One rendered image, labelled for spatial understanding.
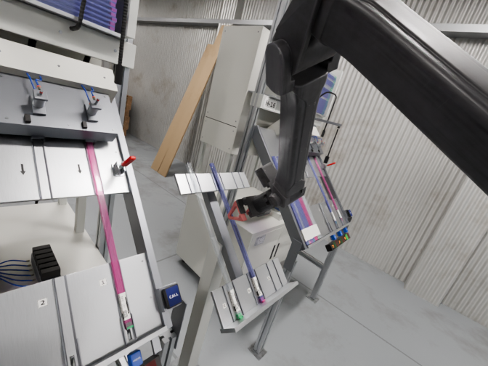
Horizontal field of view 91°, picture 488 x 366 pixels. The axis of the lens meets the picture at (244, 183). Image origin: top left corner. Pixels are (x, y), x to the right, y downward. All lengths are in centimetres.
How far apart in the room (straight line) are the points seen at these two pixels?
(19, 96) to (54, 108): 7
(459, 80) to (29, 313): 72
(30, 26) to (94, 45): 13
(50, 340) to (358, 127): 298
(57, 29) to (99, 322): 71
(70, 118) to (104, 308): 47
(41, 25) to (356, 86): 286
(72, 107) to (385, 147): 280
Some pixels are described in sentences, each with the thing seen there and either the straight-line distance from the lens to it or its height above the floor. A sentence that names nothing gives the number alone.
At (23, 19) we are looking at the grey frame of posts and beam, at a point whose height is 134.
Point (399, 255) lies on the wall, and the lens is 319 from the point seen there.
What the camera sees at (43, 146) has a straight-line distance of 77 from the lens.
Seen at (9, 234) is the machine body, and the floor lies 62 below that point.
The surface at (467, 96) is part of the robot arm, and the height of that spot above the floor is 134.
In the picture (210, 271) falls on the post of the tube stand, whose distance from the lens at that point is 96.
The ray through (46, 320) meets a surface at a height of 80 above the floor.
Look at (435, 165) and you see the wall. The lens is 301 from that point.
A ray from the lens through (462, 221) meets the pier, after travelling 295.
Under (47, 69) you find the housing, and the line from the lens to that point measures 82.
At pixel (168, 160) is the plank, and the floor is 24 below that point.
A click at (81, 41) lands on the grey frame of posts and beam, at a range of 87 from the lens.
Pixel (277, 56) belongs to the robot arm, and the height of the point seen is 136.
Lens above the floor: 129
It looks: 17 degrees down
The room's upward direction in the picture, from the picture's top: 16 degrees clockwise
